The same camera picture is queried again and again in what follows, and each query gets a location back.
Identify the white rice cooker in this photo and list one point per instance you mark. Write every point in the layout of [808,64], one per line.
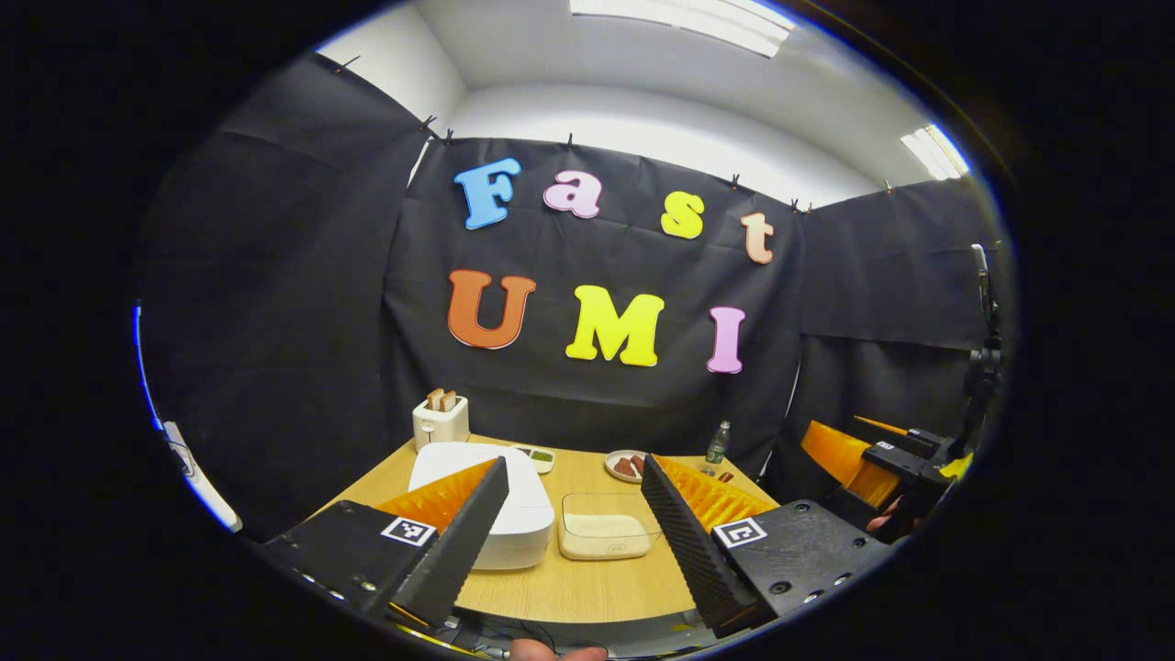
[528,523]

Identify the white round plate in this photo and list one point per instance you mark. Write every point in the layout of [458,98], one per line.
[609,466]

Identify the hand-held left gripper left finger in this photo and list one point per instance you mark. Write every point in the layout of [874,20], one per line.
[459,551]

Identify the black backdrop cloth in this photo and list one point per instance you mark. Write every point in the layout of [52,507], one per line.
[321,303]

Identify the white divided bean dish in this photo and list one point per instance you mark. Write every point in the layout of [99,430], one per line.
[542,456]

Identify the green glass bottle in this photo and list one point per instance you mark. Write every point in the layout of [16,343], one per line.
[718,445]

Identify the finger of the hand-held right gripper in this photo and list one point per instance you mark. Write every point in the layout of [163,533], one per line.
[927,445]
[904,464]

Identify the clear rice box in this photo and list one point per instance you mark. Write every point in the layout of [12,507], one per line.
[606,537]

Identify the white toaster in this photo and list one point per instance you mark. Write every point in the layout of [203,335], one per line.
[442,430]

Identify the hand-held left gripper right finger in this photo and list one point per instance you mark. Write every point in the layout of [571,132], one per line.
[688,551]

